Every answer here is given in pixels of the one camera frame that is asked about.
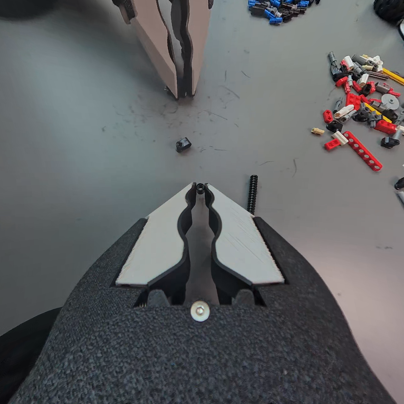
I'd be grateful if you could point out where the red and white brick piece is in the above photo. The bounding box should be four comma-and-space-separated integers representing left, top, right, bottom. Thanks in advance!
324, 131, 349, 151

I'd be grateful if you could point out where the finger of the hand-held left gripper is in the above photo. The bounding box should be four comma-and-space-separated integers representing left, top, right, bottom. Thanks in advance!
125, 0, 184, 101
170, 0, 211, 99

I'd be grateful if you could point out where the red beam with holes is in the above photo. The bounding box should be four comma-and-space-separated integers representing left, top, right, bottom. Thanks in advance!
342, 131, 383, 171

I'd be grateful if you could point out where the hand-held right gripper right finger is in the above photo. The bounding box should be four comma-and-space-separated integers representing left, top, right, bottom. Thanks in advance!
203, 183, 285, 306

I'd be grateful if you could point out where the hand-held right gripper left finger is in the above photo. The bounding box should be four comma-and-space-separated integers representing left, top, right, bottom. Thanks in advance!
115, 182, 198, 306

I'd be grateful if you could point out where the pile of mixed toy bricks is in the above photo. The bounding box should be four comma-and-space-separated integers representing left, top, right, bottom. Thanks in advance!
323, 51, 404, 149

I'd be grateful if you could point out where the pile of blue black pins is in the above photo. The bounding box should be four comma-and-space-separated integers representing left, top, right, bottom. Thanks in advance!
248, 0, 321, 25

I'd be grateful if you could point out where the dark cloth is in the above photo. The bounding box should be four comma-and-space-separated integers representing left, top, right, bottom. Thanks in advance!
0, 308, 62, 404

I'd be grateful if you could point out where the grey desk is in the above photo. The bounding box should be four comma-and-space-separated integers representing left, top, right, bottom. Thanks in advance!
0, 0, 404, 403

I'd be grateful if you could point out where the black coiled spring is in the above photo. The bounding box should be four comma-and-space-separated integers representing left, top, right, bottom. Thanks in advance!
247, 174, 259, 216

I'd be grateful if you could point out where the black toy tyre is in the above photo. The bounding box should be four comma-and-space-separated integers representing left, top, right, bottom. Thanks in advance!
373, 0, 404, 23

